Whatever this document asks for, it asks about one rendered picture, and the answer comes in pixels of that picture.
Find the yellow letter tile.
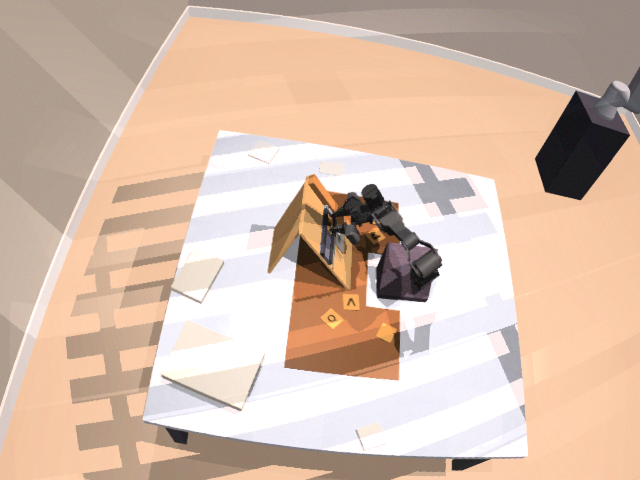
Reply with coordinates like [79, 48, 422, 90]
[343, 294, 359, 310]

